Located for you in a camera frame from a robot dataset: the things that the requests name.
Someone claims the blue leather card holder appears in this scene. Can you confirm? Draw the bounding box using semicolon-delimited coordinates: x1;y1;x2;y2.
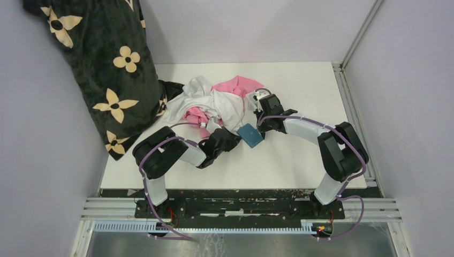
237;123;264;148

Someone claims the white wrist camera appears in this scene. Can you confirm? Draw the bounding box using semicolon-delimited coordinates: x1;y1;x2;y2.
205;118;222;134
249;89;270;101

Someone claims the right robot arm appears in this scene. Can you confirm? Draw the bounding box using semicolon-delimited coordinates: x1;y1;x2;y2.
251;92;369;218

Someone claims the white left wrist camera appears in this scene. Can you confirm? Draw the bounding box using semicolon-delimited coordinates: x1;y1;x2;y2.
205;118;222;134

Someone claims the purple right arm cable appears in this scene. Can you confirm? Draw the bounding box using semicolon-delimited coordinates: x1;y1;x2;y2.
254;88;368;240

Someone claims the white cloth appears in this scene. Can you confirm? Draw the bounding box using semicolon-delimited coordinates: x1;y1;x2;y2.
164;76;245;132

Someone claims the pink cloth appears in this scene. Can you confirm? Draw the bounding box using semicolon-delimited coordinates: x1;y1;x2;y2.
183;75;263;127

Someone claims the black floral blanket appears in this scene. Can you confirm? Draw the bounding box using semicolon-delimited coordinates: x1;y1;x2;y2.
22;1;183;160

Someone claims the aluminium frame rail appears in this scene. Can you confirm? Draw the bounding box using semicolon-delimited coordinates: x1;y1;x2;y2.
71;198;411;256

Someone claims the clear plastic tray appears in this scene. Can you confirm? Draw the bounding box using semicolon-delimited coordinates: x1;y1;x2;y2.
246;92;261;111

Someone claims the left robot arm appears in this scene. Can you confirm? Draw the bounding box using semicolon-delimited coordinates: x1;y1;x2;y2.
132;126;241;218

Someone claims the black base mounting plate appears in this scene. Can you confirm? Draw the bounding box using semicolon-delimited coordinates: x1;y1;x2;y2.
155;189;345;229

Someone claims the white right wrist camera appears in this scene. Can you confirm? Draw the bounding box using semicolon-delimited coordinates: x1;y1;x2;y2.
249;89;270;101

